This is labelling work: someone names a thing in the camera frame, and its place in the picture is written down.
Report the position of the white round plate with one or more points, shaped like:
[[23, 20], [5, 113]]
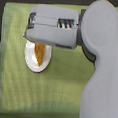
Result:
[[30, 58]]

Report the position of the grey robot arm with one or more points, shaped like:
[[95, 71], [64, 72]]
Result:
[[96, 30]]

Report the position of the golden brown bread loaf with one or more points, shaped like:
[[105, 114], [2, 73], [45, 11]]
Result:
[[39, 52]]

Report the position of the green tablecloth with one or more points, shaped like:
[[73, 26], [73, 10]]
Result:
[[56, 91]]

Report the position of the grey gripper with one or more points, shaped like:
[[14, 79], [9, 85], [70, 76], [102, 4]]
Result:
[[55, 26]]

